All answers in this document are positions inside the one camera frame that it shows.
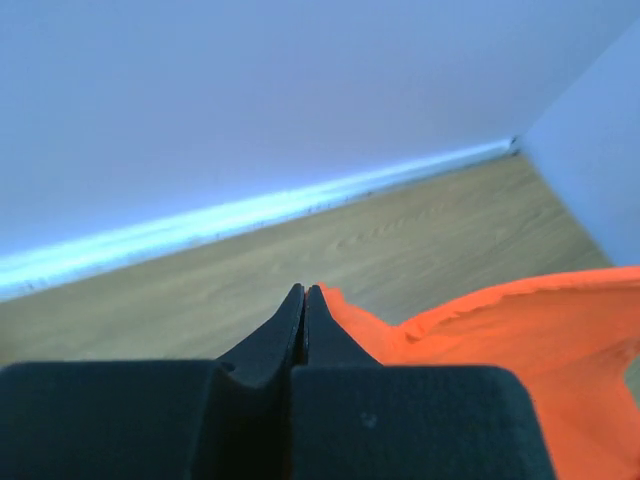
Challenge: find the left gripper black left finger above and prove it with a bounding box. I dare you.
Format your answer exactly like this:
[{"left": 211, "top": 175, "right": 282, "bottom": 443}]
[{"left": 1, "top": 285, "right": 305, "bottom": 479}]

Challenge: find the orange t-shirt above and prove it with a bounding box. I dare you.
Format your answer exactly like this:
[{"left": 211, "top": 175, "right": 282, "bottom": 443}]
[{"left": 322, "top": 266, "right": 639, "bottom": 479}]

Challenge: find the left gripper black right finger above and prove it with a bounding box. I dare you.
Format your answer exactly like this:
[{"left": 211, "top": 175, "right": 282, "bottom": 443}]
[{"left": 290, "top": 287, "right": 555, "bottom": 479}]

